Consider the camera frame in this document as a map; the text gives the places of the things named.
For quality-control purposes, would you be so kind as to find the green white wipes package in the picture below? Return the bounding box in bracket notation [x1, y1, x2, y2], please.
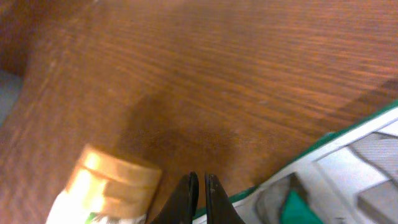
[230, 103, 397, 223]

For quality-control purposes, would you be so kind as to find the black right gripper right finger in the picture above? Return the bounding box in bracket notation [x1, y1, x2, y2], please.
[205, 174, 244, 224]

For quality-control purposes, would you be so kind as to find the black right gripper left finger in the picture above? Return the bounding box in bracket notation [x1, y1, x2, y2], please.
[151, 172, 199, 224]

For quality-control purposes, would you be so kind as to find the white cream tube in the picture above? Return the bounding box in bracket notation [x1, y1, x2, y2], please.
[46, 144, 162, 224]

